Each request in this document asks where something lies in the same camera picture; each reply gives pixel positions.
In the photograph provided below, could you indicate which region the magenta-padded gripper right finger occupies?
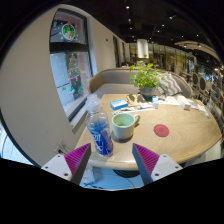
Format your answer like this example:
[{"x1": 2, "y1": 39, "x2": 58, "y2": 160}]
[{"x1": 132, "y1": 143, "x2": 184, "y2": 186}]

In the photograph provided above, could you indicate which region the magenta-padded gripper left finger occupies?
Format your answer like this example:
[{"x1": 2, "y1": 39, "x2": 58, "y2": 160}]
[{"x1": 41, "y1": 143, "x2": 92, "y2": 186}]

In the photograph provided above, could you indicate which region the clear bottle with blue label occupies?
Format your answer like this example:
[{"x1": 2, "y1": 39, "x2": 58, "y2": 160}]
[{"x1": 84, "y1": 93, "x2": 115, "y2": 158}]

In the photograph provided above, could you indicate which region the flat round red coaster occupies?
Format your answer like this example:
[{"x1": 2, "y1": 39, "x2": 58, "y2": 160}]
[{"x1": 153, "y1": 123, "x2": 170, "y2": 138}]

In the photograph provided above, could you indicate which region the pale green mug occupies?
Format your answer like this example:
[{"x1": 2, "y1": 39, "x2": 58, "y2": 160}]
[{"x1": 111, "y1": 112, "x2": 141, "y2": 140}]

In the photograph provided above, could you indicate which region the light blue tissue pack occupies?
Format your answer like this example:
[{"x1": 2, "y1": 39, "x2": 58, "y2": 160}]
[{"x1": 151, "y1": 95, "x2": 160, "y2": 109}]

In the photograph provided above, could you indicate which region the long white box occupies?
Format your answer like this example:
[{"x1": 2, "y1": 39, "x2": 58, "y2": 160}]
[{"x1": 176, "y1": 94, "x2": 193, "y2": 110}]

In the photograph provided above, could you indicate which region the small blue box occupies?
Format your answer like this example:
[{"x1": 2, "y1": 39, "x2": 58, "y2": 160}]
[{"x1": 109, "y1": 98, "x2": 129, "y2": 111}]

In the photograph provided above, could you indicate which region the grey chevron cushion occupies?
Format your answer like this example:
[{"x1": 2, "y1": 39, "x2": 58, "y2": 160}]
[{"x1": 159, "y1": 72, "x2": 184, "y2": 97}]

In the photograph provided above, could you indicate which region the green potted plant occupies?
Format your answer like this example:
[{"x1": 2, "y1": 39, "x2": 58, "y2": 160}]
[{"x1": 129, "y1": 60, "x2": 169, "y2": 101}]

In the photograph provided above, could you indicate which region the grey curved sofa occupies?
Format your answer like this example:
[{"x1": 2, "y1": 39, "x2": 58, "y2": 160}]
[{"x1": 88, "y1": 68, "x2": 194, "y2": 101}]

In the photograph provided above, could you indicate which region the group of dining chairs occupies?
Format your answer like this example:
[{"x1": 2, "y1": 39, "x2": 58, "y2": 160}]
[{"x1": 189, "y1": 71, "x2": 224, "y2": 111}]

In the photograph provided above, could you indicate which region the window with festive stickers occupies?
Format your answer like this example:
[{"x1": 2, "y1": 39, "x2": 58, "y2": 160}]
[{"x1": 49, "y1": 8, "x2": 94, "y2": 122}]

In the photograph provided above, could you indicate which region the white round column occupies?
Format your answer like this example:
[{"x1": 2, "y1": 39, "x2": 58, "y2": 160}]
[{"x1": 136, "y1": 38, "x2": 150, "y2": 60}]

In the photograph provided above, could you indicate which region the group of ceiling lights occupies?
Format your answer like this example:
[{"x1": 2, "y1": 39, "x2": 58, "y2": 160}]
[{"x1": 123, "y1": 3, "x2": 204, "y2": 49}]

